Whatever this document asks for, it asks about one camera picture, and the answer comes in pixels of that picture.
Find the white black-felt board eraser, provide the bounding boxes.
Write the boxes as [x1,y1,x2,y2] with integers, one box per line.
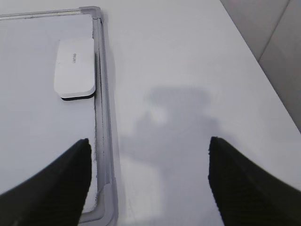
[54,38,96,100]

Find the white framed whiteboard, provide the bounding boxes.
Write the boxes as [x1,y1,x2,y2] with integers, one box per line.
[0,6,118,226]

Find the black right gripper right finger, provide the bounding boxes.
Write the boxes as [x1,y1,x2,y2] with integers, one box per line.
[208,137,301,226]

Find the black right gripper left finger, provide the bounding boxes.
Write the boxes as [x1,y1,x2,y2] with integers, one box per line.
[0,138,92,226]

